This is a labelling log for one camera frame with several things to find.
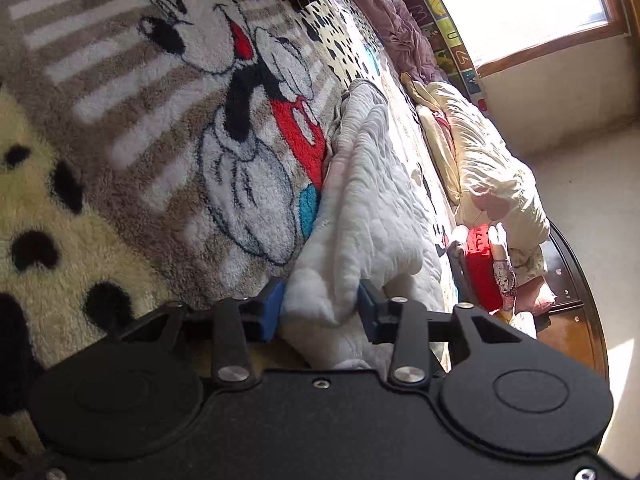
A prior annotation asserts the dark wooden bed board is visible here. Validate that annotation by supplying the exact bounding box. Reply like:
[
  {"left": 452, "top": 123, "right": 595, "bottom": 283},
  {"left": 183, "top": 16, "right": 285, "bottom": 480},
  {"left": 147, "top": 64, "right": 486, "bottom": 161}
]
[{"left": 534, "top": 216, "right": 612, "bottom": 392}]

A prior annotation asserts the cartoon printed blanket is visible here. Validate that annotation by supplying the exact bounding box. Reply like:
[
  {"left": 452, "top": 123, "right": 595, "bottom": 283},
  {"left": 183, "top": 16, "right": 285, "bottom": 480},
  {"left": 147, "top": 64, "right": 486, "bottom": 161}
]
[{"left": 0, "top": 0, "right": 468, "bottom": 466}]

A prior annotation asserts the white quilted sweatshirt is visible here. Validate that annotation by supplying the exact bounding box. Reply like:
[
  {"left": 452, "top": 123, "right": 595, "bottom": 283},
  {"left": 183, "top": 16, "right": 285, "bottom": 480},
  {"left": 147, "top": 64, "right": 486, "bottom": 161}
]
[{"left": 279, "top": 78, "right": 459, "bottom": 372}]

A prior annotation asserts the alphabet printed foam mat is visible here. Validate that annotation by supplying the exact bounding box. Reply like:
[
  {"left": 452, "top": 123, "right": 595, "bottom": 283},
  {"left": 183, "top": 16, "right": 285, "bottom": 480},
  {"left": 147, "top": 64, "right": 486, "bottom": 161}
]
[{"left": 406, "top": 0, "right": 489, "bottom": 112}]

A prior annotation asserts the red folded garment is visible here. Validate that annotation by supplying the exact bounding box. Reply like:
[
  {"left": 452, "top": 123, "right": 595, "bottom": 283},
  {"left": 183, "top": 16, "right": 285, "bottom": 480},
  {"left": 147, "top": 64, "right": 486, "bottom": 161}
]
[{"left": 464, "top": 223, "right": 504, "bottom": 314}]

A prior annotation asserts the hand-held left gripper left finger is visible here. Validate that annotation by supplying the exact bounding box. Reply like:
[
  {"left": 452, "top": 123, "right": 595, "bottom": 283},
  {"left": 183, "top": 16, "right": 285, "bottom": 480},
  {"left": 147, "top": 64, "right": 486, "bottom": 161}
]
[{"left": 117, "top": 277, "right": 288, "bottom": 388}]

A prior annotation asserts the grey folded garment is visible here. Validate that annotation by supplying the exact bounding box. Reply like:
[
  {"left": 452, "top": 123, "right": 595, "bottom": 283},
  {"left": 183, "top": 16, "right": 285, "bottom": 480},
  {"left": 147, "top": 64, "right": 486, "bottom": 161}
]
[{"left": 446, "top": 240, "right": 482, "bottom": 312}]

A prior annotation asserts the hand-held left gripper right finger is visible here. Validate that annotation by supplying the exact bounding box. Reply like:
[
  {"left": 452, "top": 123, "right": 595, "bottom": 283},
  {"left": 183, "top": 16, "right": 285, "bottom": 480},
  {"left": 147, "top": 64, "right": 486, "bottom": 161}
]
[{"left": 357, "top": 279, "right": 538, "bottom": 389}]

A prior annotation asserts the window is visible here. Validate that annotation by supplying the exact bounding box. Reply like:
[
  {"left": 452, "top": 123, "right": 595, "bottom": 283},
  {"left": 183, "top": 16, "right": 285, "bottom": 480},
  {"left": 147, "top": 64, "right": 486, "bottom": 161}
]
[{"left": 417, "top": 0, "right": 640, "bottom": 77}]

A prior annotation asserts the patterned white sock garment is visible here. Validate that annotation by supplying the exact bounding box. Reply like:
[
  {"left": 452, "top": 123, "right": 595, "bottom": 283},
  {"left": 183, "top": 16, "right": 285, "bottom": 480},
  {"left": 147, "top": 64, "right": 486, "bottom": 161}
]
[{"left": 491, "top": 221, "right": 519, "bottom": 314}]

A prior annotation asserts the floral pillow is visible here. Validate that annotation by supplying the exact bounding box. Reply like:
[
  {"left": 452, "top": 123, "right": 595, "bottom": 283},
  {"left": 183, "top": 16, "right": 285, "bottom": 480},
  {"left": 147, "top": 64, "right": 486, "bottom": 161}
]
[{"left": 509, "top": 244, "right": 549, "bottom": 282}]

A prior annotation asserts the lilac crumpled sheet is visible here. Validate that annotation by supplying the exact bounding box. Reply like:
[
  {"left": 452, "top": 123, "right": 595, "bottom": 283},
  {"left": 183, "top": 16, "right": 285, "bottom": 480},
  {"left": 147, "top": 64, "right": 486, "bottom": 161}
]
[{"left": 346, "top": 0, "right": 449, "bottom": 84}]

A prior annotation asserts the cream duvet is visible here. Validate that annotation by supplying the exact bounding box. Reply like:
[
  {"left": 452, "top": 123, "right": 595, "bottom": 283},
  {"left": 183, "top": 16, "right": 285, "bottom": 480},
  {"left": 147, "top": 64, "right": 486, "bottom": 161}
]
[{"left": 401, "top": 75, "right": 552, "bottom": 262}]

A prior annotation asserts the pink pillow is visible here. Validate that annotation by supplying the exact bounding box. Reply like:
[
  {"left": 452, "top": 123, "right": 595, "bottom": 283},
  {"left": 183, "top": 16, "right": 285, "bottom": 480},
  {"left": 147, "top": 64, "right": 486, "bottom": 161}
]
[{"left": 515, "top": 276, "right": 559, "bottom": 314}]

